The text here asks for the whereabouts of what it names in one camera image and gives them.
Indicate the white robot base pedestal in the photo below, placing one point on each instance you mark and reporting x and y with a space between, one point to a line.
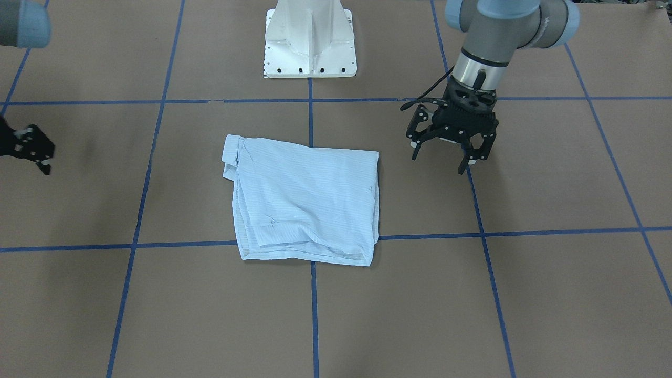
309 39

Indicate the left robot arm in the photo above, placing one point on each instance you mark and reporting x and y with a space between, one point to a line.
494 31

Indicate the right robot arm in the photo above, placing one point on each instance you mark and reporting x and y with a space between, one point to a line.
26 24

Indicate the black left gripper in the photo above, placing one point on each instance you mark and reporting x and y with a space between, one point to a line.
423 126

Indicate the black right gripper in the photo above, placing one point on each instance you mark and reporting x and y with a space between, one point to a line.
21 145

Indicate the light blue striped shirt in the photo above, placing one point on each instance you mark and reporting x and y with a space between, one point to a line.
291 201

